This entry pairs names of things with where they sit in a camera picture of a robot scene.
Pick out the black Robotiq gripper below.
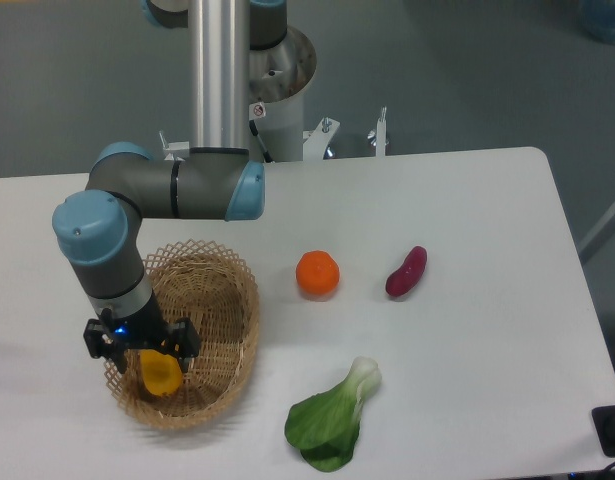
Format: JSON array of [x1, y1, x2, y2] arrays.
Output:
[[83, 294, 201, 374]]

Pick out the yellow mango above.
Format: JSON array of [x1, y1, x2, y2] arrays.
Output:
[[139, 350, 183, 397]]

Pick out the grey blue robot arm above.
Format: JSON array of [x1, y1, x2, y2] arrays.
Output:
[[52, 1, 315, 372]]

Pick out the woven wicker basket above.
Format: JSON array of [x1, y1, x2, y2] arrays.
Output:
[[104, 240, 260, 430]]

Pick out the orange tangerine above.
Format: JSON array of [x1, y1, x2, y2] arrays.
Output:
[[295, 250, 340, 296]]

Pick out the green bok choy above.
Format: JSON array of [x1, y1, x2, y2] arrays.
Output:
[[284, 357, 382, 473]]

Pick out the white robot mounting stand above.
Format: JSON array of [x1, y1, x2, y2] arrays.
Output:
[[158, 94, 390, 163]]

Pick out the purple sweet potato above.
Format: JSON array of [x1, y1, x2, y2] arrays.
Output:
[[385, 246, 428, 298]]

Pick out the black device at table edge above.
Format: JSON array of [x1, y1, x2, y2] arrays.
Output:
[[591, 405, 615, 458]]

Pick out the blue object top right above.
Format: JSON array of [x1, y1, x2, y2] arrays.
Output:
[[578, 0, 615, 45]]

